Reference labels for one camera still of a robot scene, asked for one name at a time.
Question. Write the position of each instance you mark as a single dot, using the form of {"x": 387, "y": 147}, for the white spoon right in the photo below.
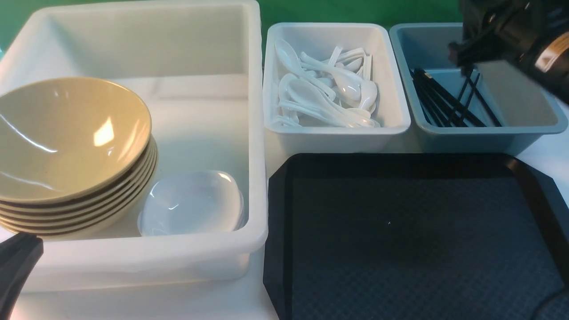
{"x": 369, "y": 94}

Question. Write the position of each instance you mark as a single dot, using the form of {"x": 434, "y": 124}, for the grey-blue chopstick bin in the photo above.
{"x": 526, "y": 111}

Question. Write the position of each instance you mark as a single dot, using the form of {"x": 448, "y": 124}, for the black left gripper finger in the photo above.
{"x": 18, "y": 256}

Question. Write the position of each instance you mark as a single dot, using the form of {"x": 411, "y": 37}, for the top stacked tan bowl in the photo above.
{"x": 115, "y": 188}

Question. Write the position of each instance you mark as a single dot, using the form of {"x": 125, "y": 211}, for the white spoon upper left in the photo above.
{"x": 288, "y": 57}

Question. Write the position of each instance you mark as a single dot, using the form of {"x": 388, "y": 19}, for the white small dish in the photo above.
{"x": 184, "y": 217}
{"x": 204, "y": 185}

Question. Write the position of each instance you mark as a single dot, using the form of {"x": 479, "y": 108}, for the tan noodle bowl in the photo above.
{"x": 65, "y": 137}

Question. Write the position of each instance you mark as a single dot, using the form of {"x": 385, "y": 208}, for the white spoon centre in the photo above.
{"x": 347, "y": 82}

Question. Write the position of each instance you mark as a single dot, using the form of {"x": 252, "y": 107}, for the green backdrop cloth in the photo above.
{"x": 14, "y": 13}

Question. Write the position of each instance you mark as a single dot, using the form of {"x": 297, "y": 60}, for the white spoon bin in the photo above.
{"x": 364, "y": 49}

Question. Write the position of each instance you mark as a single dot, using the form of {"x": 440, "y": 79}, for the crossed black chopstick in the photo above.
{"x": 472, "y": 79}

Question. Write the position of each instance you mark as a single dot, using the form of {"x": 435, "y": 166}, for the stacked tan bowl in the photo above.
{"x": 86, "y": 209}
{"x": 97, "y": 208}
{"x": 115, "y": 188}
{"x": 133, "y": 202}

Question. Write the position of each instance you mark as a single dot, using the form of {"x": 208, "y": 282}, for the white small dish in tub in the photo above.
{"x": 184, "y": 217}

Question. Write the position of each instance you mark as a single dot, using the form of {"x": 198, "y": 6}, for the large white plastic tub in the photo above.
{"x": 197, "y": 64}

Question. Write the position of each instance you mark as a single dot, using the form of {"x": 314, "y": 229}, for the black chopsticks bundle in bin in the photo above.
{"x": 441, "y": 108}

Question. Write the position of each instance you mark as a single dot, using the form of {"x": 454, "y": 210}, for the black textured serving tray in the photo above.
{"x": 415, "y": 237}

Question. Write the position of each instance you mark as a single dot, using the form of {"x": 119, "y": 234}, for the white ceramic soup spoon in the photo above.
{"x": 309, "y": 97}

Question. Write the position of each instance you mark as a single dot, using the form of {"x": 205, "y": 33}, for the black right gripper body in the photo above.
{"x": 531, "y": 35}

